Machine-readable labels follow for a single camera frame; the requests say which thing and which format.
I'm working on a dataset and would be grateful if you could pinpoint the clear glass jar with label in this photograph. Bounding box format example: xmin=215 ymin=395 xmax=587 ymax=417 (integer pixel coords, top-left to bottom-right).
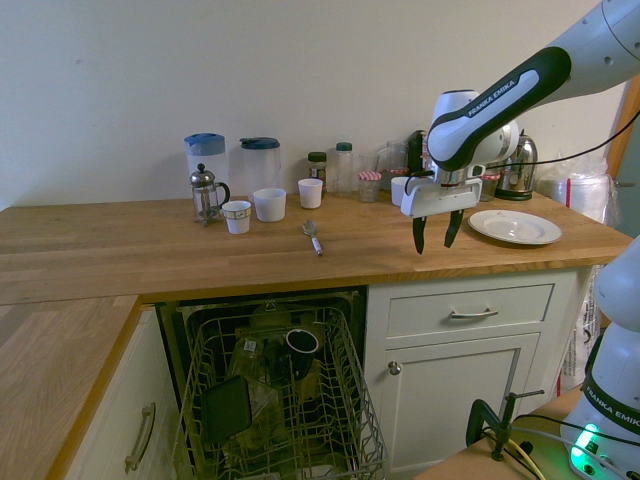
xmin=225 ymin=334 xmax=269 ymax=386

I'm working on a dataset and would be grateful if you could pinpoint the open dishwasher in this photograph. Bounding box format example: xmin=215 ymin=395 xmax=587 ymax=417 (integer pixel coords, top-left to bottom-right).
xmin=153 ymin=285 xmax=389 ymax=480

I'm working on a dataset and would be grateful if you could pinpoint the white cabinet door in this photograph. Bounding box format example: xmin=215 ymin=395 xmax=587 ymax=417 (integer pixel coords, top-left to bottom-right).
xmin=383 ymin=331 xmax=543 ymax=476

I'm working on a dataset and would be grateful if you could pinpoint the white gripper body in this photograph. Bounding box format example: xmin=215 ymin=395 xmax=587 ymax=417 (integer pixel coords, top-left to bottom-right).
xmin=400 ymin=178 xmax=484 ymax=220

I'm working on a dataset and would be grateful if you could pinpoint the plain white ceramic cup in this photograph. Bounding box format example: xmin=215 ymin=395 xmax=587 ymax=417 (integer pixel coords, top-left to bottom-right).
xmin=389 ymin=176 xmax=415 ymax=208

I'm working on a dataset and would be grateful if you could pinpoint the wire dishwasher rack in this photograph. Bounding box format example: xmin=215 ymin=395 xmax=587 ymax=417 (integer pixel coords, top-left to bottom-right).
xmin=169 ymin=305 xmax=389 ymax=480

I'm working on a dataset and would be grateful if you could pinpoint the wide white ceramic cup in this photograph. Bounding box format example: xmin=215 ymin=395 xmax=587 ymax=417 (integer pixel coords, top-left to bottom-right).
xmin=252 ymin=187 xmax=288 ymax=224

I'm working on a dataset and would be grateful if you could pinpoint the silver drawer handle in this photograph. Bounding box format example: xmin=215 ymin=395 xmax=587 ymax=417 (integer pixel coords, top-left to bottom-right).
xmin=448 ymin=308 xmax=500 ymax=320

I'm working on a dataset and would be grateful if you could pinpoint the yellow cable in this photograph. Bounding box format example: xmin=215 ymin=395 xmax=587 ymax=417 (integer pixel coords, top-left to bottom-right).
xmin=492 ymin=433 xmax=547 ymax=480

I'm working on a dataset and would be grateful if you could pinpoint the grey cable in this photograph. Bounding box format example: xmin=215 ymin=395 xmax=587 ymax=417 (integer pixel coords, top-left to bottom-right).
xmin=509 ymin=423 xmax=626 ymax=471

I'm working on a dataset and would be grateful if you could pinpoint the dark spice jar green lid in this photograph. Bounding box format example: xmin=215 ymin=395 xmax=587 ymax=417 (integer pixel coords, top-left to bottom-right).
xmin=306 ymin=151 xmax=329 ymax=194

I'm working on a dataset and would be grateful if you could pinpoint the black mug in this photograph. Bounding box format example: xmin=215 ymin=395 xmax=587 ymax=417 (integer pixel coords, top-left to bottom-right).
xmin=283 ymin=328 xmax=321 ymax=382

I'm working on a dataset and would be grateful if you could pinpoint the glass jar red checked lid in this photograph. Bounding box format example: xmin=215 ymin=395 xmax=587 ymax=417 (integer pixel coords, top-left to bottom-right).
xmin=357 ymin=170 xmax=383 ymax=204
xmin=478 ymin=169 xmax=502 ymax=203

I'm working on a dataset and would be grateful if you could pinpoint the clear pitcher with blue lid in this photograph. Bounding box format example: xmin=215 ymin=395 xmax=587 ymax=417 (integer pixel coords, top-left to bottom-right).
xmin=183 ymin=132 xmax=230 ymax=202

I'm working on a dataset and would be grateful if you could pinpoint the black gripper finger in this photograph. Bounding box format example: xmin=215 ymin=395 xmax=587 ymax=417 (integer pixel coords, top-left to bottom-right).
xmin=412 ymin=214 xmax=429 ymax=256
xmin=444 ymin=209 xmax=466 ymax=250

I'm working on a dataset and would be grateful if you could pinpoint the clear pitcher with teal lid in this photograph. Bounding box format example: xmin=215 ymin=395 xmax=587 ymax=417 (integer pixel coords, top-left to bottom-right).
xmin=238 ymin=136 xmax=283 ymax=202

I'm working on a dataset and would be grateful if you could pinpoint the metal spoon with white handle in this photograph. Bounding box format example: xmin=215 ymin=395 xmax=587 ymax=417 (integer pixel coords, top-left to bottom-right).
xmin=301 ymin=219 xmax=325 ymax=258

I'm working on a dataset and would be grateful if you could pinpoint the stainless steel electric kettle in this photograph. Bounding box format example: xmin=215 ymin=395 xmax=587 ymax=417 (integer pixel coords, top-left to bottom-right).
xmin=493 ymin=130 xmax=540 ymax=203

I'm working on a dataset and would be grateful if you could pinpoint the white ceramic plate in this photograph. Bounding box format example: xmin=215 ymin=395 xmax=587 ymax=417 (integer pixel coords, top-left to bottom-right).
xmin=467 ymin=208 xmax=564 ymax=247

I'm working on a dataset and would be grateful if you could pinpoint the white cabinet drawer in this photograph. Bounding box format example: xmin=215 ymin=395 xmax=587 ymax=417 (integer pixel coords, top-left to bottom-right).
xmin=385 ymin=282 xmax=557 ymax=340

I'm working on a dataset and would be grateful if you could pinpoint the black plastic container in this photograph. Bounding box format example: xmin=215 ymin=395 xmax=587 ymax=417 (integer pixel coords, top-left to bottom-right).
xmin=199 ymin=374 xmax=254 ymax=445

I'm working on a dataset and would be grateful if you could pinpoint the small patterned white cup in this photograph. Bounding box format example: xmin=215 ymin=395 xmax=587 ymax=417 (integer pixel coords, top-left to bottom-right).
xmin=221 ymin=200 xmax=252 ymax=236

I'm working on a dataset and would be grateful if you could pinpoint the clear bottle with green cap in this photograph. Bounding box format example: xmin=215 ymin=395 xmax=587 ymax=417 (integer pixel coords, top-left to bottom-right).
xmin=334 ymin=141 xmax=355 ymax=198

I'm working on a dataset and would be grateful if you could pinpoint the clear plastic bag of cups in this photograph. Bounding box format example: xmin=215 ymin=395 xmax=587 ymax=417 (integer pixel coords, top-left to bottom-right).
xmin=536 ymin=157 xmax=623 ymax=227

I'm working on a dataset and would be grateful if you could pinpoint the empty clear glass jar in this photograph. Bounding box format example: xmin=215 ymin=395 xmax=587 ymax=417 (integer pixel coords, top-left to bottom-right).
xmin=383 ymin=140 xmax=410 ymax=177

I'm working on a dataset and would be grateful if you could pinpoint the printed clear plastic bag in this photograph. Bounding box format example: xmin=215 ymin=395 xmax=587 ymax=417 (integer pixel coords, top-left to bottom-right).
xmin=555 ymin=264 xmax=610 ymax=402

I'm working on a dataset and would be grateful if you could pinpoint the glass French press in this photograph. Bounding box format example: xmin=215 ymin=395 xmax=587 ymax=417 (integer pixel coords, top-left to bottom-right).
xmin=188 ymin=162 xmax=232 ymax=228

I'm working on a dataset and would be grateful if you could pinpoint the black cable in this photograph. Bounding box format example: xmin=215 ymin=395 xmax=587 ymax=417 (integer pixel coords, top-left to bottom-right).
xmin=487 ymin=107 xmax=640 ymax=169

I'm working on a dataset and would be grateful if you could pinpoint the brass cabinet handle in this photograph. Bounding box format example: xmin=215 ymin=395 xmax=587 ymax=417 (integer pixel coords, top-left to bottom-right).
xmin=123 ymin=401 xmax=158 ymax=476

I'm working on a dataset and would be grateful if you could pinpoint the black metal clamp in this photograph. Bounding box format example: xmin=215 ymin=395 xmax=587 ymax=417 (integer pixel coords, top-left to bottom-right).
xmin=465 ymin=389 xmax=547 ymax=462

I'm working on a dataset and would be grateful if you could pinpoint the white paper cup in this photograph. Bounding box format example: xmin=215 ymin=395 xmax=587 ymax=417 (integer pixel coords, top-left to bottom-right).
xmin=297 ymin=177 xmax=325 ymax=210

